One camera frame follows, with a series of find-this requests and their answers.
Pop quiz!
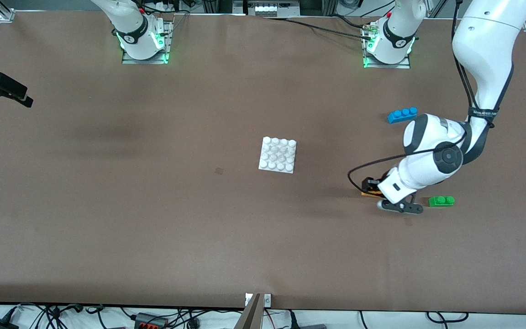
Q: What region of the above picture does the white studded base plate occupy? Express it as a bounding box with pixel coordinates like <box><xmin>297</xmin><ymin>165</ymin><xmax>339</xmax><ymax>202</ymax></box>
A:
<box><xmin>258</xmin><ymin>137</ymin><xmax>297</xmax><ymax>174</ymax></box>

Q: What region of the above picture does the blue three-stud block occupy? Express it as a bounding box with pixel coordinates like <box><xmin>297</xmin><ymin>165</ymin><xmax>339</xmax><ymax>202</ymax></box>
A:
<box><xmin>387</xmin><ymin>107</ymin><xmax>418</xmax><ymax>124</ymax></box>

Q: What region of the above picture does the black orange power adapter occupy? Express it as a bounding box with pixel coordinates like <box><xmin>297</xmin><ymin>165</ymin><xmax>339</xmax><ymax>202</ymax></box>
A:
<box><xmin>134</xmin><ymin>313</ymin><xmax>168</xmax><ymax>329</ymax></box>

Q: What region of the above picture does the white metal edge bracket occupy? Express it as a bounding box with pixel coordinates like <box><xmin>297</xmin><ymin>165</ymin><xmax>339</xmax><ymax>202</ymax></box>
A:
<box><xmin>245</xmin><ymin>293</ymin><xmax>272</xmax><ymax>307</ymax></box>

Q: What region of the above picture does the black table cable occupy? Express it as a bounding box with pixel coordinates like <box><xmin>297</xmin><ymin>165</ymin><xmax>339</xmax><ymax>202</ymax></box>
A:
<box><xmin>263</xmin><ymin>16</ymin><xmax>373</xmax><ymax>40</ymax></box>
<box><xmin>286</xmin><ymin>15</ymin><xmax>375</xmax><ymax>30</ymax></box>

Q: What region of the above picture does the brown angled post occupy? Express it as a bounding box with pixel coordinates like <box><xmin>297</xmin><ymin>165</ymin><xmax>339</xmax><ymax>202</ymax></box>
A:
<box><xmin>235</xmin><ymin>294</ymin><xmax>263</xmax><ymax>329</ymax></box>

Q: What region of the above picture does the aluminium frame bar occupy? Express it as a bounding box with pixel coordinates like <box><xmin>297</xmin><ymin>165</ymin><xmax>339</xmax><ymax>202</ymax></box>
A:
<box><xmin>427</xmin><ymin>0</ymin><xmax>447</xmax><ymax>19</ymax></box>

